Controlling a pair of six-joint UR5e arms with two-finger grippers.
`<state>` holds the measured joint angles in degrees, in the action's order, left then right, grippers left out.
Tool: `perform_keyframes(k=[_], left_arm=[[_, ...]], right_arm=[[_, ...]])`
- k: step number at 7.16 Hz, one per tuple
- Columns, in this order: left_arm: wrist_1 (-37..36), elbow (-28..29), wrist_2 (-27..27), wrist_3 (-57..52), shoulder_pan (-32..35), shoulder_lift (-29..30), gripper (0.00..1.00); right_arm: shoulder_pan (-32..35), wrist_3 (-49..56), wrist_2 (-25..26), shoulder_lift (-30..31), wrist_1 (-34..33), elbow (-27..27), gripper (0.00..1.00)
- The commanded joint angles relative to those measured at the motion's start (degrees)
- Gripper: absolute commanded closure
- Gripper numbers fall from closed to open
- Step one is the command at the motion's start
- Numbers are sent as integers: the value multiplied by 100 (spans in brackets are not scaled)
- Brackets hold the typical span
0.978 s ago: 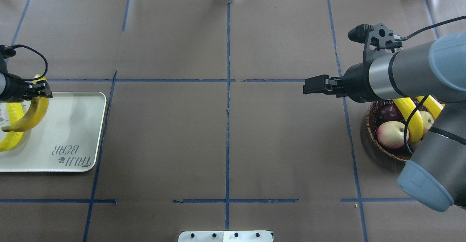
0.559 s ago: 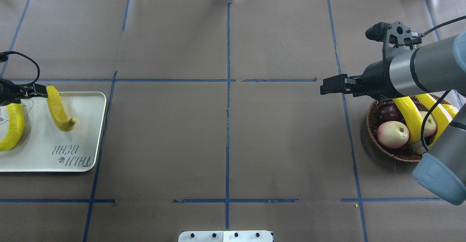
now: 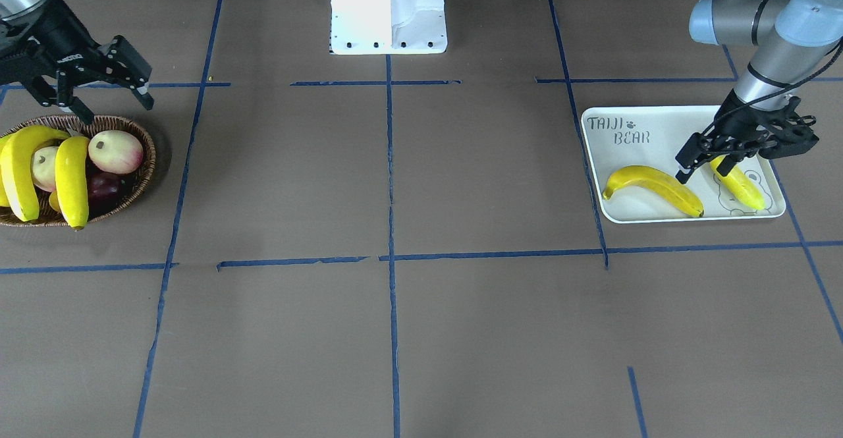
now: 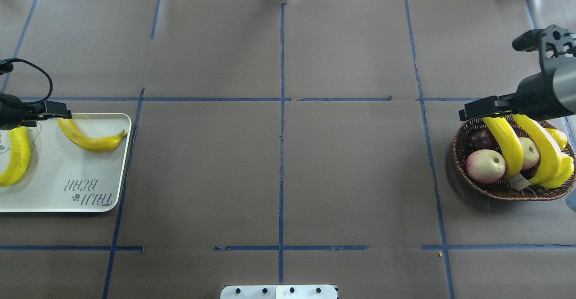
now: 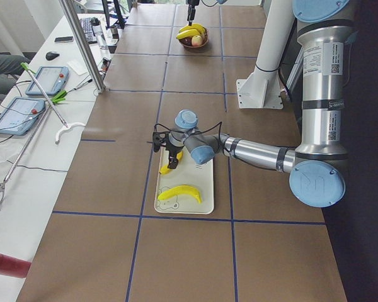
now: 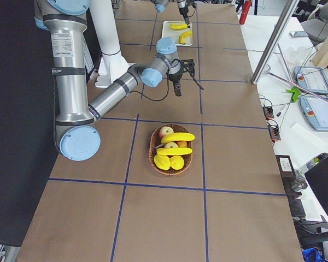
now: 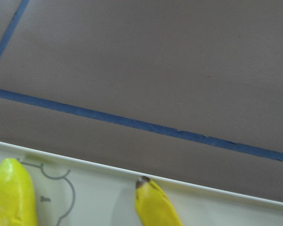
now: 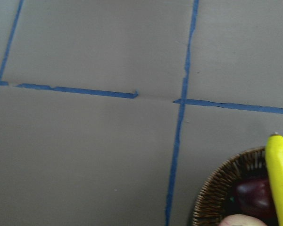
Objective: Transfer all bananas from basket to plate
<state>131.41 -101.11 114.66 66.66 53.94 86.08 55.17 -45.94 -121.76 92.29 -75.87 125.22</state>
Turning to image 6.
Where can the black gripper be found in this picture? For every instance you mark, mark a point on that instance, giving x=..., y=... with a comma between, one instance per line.
x=182, y=9
x=175, y=76

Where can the large yellow banana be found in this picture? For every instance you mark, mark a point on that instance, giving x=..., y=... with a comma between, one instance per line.
x=183, y=36

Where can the yellow toy banana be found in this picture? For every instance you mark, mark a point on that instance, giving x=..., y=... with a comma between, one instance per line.
x=178, y=26

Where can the brown wicker basket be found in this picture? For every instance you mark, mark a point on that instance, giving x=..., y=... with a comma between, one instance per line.
x=155, y=142

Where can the white bear-print tray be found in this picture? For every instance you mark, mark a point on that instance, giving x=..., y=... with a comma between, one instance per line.
x=174, y=34

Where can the peach-coloured toy apple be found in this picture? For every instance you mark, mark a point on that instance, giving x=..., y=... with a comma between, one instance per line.
x=165, y=130

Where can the orange-red toy fruit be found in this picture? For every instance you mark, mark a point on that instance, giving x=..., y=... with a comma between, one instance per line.
x=182, y=144

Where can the pale green toy apple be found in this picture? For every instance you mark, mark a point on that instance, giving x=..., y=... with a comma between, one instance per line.
x=171, y=145

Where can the red fire extinguisher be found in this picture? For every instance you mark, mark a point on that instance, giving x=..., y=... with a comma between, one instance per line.
x=245, y=9

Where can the yellow toy lemon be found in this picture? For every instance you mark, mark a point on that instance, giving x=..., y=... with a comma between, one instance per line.
x=176, y=162

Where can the yellow toy pepper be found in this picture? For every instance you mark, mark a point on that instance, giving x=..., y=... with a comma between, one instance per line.
x=162, y=162

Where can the upper blue teach pendant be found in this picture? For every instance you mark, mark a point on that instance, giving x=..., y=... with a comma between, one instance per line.
x=311, y=78

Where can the blue teach pendant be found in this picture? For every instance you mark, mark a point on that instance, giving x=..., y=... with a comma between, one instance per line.
x=315, y=111
x=311, y=78

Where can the lower blue teach pendant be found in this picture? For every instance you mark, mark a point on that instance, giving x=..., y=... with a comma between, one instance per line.
x=315, y=111

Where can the white camera post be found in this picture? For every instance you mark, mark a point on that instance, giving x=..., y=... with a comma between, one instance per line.
x=113, y=64

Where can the aluminium frame post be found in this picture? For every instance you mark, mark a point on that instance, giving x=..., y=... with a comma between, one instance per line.
x=279, y=28

